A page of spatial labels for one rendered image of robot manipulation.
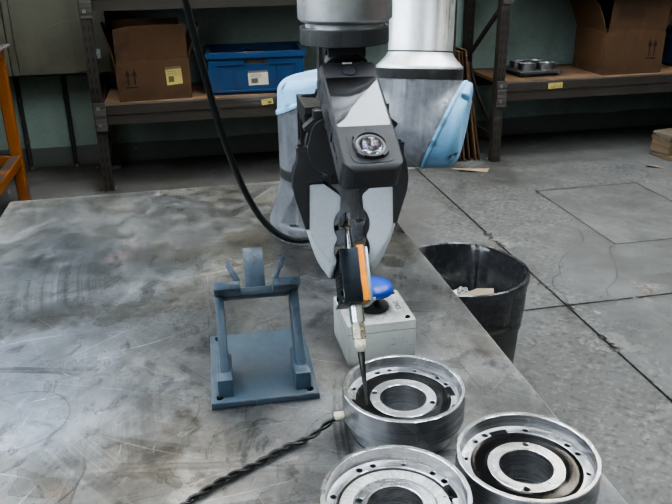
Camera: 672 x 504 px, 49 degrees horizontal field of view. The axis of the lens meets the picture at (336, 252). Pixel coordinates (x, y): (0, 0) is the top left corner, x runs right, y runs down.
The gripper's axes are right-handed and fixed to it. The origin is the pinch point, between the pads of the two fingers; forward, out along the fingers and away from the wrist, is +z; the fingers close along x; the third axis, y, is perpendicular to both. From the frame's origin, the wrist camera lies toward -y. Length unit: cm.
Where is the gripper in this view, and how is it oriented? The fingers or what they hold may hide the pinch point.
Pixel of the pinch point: (351, 265)
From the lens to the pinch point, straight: 64.7
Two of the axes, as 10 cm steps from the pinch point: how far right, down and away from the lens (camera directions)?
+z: 0.2, 9.2, 3.9
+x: -9.9, 0.8, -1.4
